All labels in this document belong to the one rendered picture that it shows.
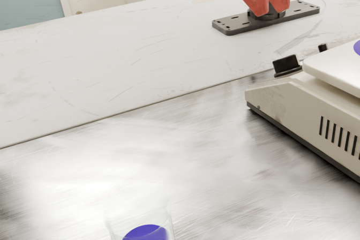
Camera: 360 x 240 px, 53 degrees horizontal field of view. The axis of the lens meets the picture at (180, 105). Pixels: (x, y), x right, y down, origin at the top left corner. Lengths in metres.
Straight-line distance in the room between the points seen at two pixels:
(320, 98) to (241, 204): 0.11
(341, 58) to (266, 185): 0.13
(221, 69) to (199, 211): 0.27
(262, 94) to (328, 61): 0.08
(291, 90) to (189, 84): 0.18
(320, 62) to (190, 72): 0.24
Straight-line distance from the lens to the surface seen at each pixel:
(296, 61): 0.40
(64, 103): 0.52
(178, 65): 0.56
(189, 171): 0.36
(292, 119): 0.38
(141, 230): 0.28
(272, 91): 0.38
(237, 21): 0.69
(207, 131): 0.40
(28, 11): 3.20
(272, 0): 0.43
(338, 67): 0.34
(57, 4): 3.20
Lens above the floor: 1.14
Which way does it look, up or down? 31 degrees down
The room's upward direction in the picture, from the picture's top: 7 degrees counter-clockwise
